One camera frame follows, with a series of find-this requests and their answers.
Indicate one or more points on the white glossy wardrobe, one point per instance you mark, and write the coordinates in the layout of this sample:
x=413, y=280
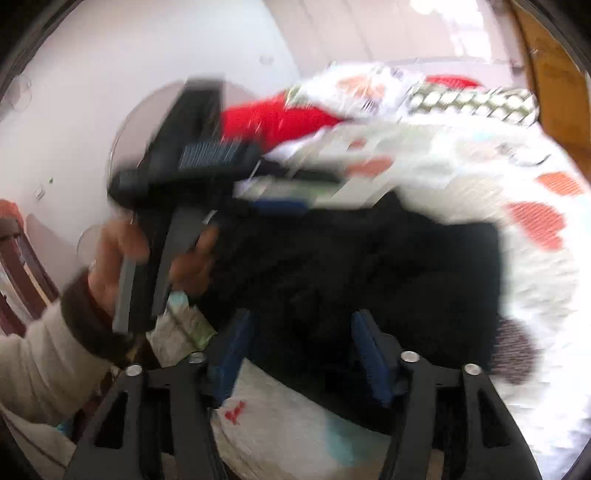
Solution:
x=319, y=33

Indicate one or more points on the left hand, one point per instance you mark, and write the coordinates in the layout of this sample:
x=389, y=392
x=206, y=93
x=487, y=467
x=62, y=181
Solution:
x=121, y=238

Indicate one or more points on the black pants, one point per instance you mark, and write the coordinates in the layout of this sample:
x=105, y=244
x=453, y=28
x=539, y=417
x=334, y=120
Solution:
x=434, y=287

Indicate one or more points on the left forearm beige sleeve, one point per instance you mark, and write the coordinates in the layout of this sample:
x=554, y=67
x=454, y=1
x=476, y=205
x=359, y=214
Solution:
x=50, y=372

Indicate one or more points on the round beige headboard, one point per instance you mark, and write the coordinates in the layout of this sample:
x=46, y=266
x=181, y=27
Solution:
x=143, y=123

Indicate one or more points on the olive green patterned bolster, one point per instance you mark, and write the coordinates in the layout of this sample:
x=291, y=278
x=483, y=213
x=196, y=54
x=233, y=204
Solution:
x=516, y=106

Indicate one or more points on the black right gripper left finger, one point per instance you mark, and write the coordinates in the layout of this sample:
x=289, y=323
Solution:
x=149, y=413

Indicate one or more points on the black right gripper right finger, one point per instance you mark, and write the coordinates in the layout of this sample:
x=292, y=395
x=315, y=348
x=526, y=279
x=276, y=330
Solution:
x=456, y=411

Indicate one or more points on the wooden door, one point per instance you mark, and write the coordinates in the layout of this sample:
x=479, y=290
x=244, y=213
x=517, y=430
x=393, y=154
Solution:
x=561, y=87

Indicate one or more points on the red long Christmas pillow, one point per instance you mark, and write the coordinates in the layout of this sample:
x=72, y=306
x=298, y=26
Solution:
x=270, y=123

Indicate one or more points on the heart patterned quilt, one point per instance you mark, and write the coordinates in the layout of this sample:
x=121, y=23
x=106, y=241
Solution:
x=265, y=430

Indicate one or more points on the white floral pillow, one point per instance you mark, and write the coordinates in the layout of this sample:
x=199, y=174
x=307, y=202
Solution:
x=356, y=89

